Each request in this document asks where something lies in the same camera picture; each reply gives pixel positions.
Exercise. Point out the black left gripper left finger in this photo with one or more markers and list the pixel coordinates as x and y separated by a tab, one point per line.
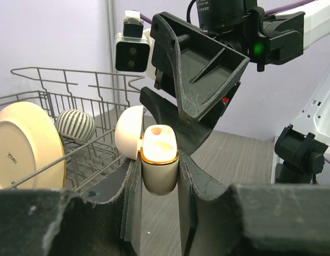
103	220

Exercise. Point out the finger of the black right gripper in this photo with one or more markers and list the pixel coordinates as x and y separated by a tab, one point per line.
203	69
190	135

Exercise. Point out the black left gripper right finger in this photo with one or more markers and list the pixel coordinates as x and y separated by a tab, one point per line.
250	219

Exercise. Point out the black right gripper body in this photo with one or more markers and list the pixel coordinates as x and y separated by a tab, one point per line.
236	24

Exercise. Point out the pink earbud charging case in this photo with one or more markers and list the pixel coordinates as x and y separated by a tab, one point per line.
157	146

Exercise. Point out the striped ceramic bowl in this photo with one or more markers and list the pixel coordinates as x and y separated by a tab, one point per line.
76	124

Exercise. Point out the beige plate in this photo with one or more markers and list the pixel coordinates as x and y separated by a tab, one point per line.
30	148

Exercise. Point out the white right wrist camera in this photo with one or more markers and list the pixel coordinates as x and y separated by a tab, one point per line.
134	45

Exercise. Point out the grey wire dish rack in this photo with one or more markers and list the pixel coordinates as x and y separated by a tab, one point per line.
61	135

